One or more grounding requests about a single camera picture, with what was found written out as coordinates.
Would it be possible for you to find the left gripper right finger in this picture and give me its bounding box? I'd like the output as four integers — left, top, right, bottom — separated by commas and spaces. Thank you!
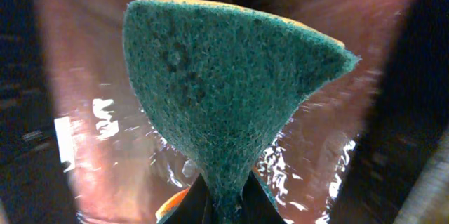
241, 171, 285, 224

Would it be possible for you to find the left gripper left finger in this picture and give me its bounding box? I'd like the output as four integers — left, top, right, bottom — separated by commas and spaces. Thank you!
157, 174, 213, 224

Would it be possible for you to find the green scouring sponge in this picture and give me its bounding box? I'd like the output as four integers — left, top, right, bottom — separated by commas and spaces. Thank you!
123, 0, 358, 223

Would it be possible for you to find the rectangular black water tray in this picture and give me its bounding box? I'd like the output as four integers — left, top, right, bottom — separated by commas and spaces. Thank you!
0, 0, 449, 224

